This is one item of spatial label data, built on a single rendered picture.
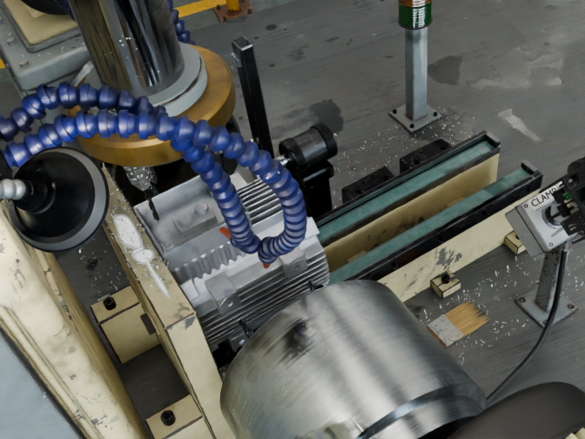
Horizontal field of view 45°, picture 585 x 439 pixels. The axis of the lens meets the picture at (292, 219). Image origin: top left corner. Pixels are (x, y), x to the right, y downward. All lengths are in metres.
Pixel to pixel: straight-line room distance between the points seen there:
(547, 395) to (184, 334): 0.46
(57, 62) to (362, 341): 0.74
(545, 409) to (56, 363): 0.45
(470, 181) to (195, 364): 0.64
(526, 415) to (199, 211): 0.56
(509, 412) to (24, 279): 0.40
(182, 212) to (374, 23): 0.99
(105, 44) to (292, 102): 0.93
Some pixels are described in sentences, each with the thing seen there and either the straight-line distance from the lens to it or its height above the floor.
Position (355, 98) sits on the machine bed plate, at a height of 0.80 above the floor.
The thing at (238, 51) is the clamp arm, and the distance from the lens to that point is 0.98.
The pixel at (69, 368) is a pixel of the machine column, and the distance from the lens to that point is 0.74.
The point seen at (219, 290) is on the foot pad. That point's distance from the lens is 0.90.
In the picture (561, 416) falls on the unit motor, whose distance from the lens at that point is 0.48.
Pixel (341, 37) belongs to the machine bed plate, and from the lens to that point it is 1.78.
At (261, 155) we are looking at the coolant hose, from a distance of 0.60.
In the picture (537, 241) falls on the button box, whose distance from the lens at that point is 0.97.
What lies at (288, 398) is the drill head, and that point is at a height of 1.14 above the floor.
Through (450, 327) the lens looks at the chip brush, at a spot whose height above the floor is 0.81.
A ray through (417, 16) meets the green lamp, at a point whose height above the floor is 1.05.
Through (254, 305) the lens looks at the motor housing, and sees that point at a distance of 0.94.
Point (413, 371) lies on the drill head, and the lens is 0.72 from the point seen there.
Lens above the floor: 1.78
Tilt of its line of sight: 47 degrees down
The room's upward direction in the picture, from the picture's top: 11 degrees counter-clockwise
